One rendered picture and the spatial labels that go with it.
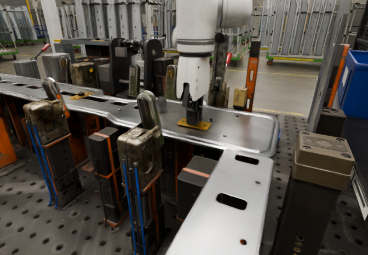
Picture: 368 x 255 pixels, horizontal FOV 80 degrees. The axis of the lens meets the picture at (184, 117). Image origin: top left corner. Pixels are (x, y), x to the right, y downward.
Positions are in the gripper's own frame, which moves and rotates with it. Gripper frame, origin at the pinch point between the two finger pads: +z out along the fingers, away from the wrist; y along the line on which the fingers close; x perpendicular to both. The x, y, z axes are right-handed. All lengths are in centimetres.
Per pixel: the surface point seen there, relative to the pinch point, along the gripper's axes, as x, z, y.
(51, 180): -38.8, 21.6, 17.3
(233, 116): 7.7, 3.0, -10.3
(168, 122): -6.9, 2.9, 1.5
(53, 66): -76, -4, -17
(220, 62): 0.4, -10.3, -19.9
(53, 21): -355, -22, -223
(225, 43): 1.6, -15.9, -19.7
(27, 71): -102, 2, -20
